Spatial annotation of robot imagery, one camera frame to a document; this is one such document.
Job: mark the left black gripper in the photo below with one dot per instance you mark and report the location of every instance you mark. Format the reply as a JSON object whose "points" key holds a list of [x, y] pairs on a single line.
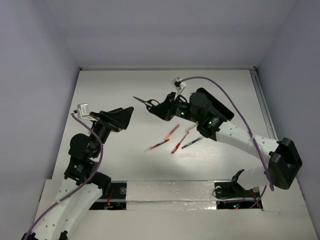
{"points": [[108, 121]]}

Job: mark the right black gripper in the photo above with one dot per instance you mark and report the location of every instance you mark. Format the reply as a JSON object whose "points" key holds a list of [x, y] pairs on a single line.
{"points": [[165, 109]]}

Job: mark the red pen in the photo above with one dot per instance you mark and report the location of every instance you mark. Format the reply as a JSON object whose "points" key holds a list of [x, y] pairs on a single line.
{"points": [[171, 132], [156, 145], [179, 143]]}

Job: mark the black handled scissors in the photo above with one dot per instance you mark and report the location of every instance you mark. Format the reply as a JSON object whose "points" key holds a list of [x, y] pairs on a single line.
{"points": [[146, 101]]}

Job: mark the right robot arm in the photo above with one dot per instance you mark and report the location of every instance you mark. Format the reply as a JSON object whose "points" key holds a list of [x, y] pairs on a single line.
{"points": [[282, 161]]}

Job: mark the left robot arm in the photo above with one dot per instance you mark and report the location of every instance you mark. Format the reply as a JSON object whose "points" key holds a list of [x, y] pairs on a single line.
{"points": [[82, 183]]}

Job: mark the black oblong container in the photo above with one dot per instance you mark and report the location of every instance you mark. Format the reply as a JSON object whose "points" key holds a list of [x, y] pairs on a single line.
{"points": [[220, 109]]}

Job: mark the blue pen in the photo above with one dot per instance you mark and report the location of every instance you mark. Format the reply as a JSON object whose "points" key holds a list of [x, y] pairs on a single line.
{"points": [[192, 142]]}

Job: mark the silver foil covered beam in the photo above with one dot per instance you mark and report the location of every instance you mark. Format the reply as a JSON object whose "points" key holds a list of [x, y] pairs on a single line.
{"points": [[181, 195]]}

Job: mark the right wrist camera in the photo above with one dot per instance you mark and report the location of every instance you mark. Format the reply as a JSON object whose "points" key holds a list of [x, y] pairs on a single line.
{"points": [[178, 85]]}

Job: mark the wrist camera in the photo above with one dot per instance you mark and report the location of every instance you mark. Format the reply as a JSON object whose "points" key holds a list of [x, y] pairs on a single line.
{"points": [[82, 112], [178, 85]]}

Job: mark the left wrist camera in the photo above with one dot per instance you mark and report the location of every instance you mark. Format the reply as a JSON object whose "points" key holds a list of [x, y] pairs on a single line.
{"points": [[82, 112]]}

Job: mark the aluminium rail right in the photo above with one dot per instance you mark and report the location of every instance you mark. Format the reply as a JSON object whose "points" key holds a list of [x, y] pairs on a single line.
{"points": [[265, 105]]}

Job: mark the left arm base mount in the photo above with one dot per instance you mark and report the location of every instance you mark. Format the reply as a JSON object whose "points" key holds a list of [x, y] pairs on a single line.
{"points": [[114, 200]]}

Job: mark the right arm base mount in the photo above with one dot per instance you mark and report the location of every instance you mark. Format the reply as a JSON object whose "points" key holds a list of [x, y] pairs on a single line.
{"points": [[231, 190]]}

